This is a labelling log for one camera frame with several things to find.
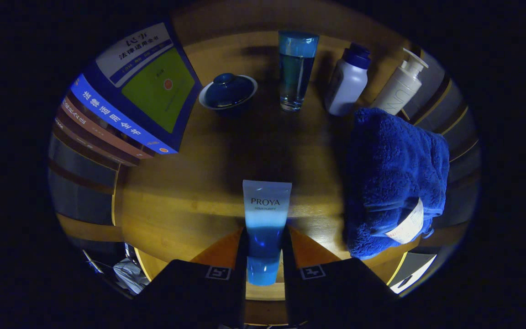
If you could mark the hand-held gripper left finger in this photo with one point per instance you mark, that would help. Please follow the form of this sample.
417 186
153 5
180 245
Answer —
190 292

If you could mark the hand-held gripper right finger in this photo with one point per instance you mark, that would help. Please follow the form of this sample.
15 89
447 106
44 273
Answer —
336 292

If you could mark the blue cosmetic tube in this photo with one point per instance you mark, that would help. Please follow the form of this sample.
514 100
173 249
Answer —
266 214

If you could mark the wooden countertop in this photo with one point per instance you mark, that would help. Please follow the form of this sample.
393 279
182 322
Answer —
190 196

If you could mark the wooden cabinet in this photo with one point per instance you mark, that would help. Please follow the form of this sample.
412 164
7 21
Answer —
226 23

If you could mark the blue folded towel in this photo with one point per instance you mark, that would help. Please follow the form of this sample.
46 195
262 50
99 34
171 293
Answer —
391 169

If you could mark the reddish brown book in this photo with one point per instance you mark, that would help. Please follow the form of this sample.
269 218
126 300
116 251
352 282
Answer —
94 130

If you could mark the blue lidded teacup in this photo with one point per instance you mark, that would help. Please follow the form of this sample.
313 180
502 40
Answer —
227 90

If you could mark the white bottle blue cap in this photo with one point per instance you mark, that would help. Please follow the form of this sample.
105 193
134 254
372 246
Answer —
347 87

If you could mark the blue book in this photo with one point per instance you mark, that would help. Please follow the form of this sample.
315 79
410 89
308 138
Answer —
153 87

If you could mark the white pump bottle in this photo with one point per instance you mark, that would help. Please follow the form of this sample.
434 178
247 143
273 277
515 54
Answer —
397 89

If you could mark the clear blue tall bottle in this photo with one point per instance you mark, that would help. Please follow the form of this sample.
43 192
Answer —
296 73

